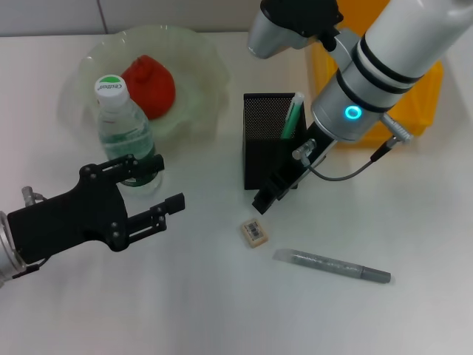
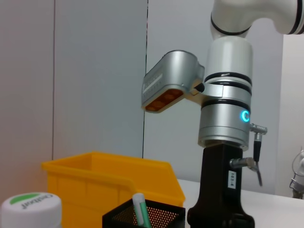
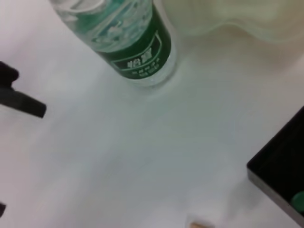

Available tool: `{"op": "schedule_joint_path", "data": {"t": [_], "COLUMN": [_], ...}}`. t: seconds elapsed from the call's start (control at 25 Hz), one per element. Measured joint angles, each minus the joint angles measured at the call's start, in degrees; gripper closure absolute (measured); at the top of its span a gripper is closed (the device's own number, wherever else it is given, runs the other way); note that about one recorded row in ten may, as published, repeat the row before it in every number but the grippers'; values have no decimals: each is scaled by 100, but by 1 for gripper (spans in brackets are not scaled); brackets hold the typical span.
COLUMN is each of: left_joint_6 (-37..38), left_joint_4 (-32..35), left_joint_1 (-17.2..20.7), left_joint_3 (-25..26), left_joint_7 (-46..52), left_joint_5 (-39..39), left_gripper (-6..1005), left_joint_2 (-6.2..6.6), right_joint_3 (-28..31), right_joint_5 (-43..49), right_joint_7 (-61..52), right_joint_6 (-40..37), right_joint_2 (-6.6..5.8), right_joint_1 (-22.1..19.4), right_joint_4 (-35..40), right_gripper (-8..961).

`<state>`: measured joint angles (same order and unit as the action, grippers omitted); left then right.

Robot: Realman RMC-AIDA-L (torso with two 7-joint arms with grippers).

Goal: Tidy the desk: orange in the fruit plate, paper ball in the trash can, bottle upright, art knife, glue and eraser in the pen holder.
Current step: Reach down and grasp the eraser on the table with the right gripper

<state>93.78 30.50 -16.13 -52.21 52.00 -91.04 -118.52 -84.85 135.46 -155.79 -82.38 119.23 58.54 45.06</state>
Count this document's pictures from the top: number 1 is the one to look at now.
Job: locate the yellow plastic bin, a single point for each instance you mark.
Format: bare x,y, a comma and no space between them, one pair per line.
421,111

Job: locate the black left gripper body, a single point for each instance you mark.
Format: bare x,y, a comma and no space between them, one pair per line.
70,222

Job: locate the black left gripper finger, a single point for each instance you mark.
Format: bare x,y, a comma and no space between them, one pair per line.
148,166
173,203

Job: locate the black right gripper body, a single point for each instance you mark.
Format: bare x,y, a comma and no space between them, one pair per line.
295,174

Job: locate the black mesh pen holder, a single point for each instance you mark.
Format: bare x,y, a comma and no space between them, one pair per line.
262,162

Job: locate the green utility knife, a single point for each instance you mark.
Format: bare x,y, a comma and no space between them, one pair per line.
292,118

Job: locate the red object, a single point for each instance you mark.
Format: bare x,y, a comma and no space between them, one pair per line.
155,92

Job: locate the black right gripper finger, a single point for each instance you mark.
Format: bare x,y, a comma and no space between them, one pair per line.
265,201

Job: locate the clear water bottle green label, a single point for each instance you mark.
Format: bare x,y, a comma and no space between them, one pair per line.
125,125

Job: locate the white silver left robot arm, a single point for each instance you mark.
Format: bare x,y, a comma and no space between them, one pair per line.
5,251

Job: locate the beige eraser with label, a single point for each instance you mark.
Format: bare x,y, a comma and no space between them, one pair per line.
255,233

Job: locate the wavy green glass fruit plate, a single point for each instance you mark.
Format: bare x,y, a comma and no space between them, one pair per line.
199,74

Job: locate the grey marker pen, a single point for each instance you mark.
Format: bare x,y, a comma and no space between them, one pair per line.
314,260

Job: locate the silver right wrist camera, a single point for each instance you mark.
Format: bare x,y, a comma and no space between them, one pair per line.
273,33

